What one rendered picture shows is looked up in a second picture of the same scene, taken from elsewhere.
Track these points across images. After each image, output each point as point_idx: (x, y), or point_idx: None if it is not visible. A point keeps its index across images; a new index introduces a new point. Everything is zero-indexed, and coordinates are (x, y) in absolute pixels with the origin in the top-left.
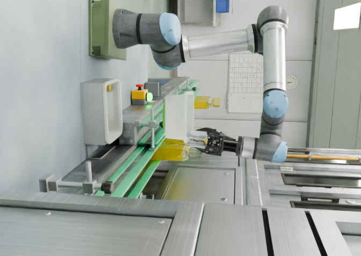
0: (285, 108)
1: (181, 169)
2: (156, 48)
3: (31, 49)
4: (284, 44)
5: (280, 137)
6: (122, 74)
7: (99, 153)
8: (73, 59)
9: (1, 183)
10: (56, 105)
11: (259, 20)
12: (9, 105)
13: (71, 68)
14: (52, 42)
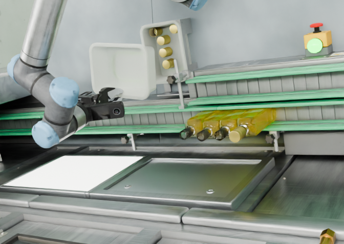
0: (8, 75)
1: (249, 164)
2: None
3: (90, 4)
4: None
5: (43, 117)
6: (271, 8)
7: (172, 93)
8: (139, 4)
9: (73, 78)
10: (117, 41)
11: None
12: (76, 38)
13: (137, 12)
14: None
